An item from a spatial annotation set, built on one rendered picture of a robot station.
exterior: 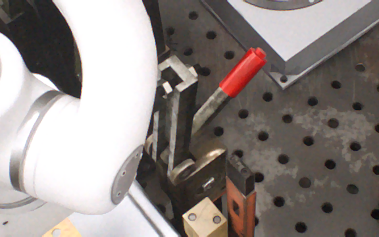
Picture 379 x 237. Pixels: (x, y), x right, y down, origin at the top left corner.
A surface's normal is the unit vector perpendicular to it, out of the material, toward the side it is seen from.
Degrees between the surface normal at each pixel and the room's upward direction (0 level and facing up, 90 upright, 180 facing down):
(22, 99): 90
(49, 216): 94
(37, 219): 91
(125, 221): 0
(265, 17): 2
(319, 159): 0
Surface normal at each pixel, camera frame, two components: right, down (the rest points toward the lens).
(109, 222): -0.05, -0.45
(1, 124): 0.73, 0.60
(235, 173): -0.79, 0.57
